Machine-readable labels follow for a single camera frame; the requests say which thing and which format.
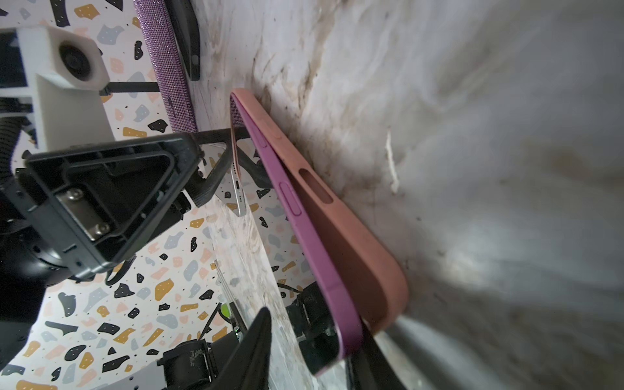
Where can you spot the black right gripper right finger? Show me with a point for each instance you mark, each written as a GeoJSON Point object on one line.
{"type": "Point", "coordinates": [369, 368]}

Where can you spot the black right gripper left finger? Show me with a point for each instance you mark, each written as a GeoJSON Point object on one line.
{"type": "Point", "coordinates": [244, 364]}

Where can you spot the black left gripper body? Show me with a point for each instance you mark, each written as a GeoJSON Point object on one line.
{"type": "Point", "coordinates": [57, 225]}

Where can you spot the purple smartphone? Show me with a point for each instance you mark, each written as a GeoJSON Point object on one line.
{"type": "Point", "coordinates": [321, 313]}

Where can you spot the pink silicone phone case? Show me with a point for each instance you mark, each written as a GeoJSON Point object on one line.
{"type": "Point", "coordinates": [371, 274]}

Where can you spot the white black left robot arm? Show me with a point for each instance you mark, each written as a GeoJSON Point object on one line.
{"type": "Point", "coordinates": [20, 304]}

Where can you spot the black phone case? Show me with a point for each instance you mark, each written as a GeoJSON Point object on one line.
{"type": "Point", "coordinates": [187, 34]}

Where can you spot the silver smartphone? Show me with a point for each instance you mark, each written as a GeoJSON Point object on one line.
{"type": "Point", "coordinates": [236, 177]}

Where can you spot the purple glitter microphone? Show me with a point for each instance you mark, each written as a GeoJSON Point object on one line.
{"type": "Point", "coordinates": [159, 37]}

